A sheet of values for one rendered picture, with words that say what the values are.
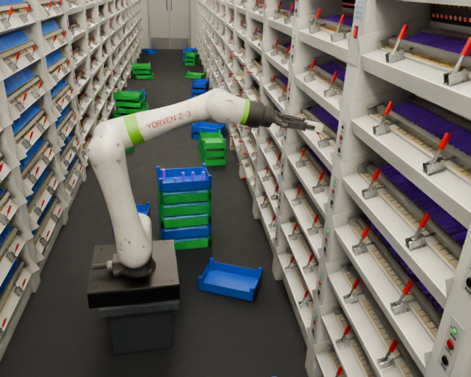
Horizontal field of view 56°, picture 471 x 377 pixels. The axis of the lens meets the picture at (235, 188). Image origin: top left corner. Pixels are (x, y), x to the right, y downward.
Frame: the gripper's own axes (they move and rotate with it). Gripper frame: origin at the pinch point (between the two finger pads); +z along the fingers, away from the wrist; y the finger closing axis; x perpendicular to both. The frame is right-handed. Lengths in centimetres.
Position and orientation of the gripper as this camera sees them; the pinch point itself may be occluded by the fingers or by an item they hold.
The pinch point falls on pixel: (313, 126)
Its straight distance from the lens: 166.5
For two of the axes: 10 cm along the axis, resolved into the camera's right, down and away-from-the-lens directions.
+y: 1.3, 4.2, -9.0
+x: 2.4, -8.9, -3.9
